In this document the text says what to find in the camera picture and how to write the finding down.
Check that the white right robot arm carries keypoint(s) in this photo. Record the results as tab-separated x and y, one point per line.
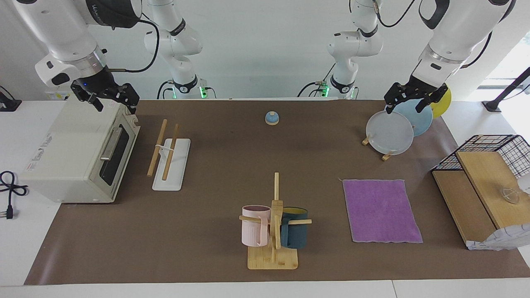
62	33

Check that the grey plate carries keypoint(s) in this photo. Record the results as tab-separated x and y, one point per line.
389	132

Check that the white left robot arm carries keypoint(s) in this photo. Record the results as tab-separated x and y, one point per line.
451	33

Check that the white patterned cloth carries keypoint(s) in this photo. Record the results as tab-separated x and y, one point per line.
503	240

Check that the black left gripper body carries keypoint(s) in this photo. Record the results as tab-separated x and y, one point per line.
416	89

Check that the dark teal mug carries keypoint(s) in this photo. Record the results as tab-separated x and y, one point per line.
296	234

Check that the white wooden-bar towel rack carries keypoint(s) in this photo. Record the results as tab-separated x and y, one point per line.
176	165

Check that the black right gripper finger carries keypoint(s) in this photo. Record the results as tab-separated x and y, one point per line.
132	107
98	103

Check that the wooden plate rack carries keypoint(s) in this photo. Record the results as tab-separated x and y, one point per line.
387	157

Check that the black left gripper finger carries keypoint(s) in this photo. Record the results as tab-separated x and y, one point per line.
389	107
423	105

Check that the wooden box shelf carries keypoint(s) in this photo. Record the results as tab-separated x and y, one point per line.
468	203

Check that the pink mug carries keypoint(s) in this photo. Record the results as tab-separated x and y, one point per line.
252	229

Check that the small blue call bell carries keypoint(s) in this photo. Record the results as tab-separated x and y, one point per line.
272	119

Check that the wooden mug tree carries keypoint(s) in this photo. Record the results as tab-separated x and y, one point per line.
273	258

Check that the clear glass piece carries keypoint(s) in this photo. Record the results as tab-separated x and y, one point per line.
510	194

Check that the white power strip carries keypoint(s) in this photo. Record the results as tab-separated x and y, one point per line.
56	96

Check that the light blue plate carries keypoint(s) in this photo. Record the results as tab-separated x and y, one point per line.
420	120

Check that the purple and grey towel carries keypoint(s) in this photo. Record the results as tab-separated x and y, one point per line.
381	211

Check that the cream toaster oven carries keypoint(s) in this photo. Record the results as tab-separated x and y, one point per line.
66	153

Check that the brown table mat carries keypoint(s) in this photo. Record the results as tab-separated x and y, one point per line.
232	161

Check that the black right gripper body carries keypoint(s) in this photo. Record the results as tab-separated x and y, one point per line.
99	85

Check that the yellow plate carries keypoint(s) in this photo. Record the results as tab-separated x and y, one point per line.
442	105

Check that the black desk clamp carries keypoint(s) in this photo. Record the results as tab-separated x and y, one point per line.
8	104

